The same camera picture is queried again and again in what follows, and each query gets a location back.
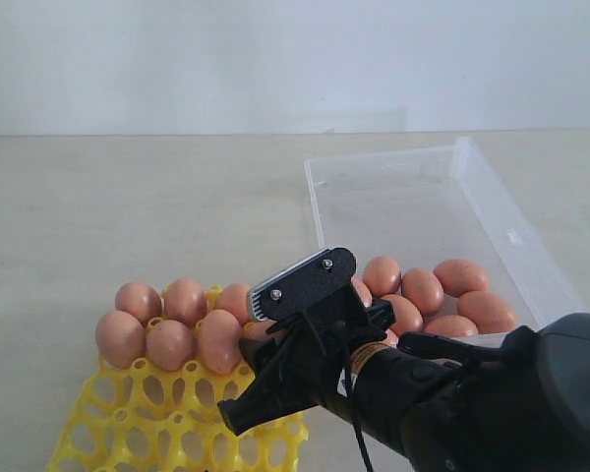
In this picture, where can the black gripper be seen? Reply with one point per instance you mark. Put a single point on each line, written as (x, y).
(332, 356)

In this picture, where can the brown egg edge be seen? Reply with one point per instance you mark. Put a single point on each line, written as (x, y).
(257, 331)

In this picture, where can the brown egg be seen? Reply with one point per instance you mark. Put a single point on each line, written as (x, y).
(363, 291)
(459, 276)
(407, 316)
(451, 326)
(185, 301)
(170, 345)
(488, 311)
(391, 339)
(233, 299)
(421, 287)
(382, 275)
(218, 341)
(120, 339)
(140, 300)

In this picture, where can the yellow plastic egg tray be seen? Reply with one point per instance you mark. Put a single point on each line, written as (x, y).
(146, 419)

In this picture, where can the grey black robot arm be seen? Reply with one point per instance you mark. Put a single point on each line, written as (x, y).
(526, 404)

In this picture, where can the clear plastic container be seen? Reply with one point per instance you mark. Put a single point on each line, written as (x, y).
(423, 206)

